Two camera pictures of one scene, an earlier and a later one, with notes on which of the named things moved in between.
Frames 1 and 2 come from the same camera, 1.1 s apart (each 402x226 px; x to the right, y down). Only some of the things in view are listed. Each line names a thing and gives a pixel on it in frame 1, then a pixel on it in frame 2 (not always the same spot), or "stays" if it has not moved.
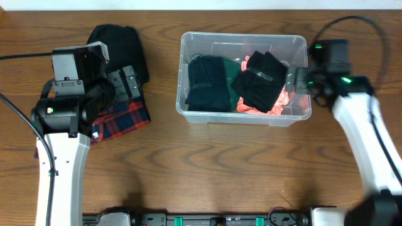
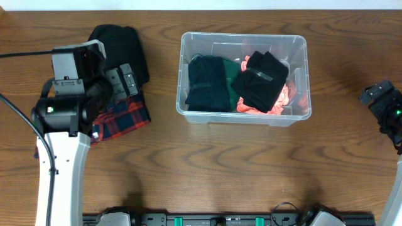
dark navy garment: [208, 84] stays
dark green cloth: [232, 69] stays
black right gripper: [304, 73] to [382, 109]
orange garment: [280, 104] stays
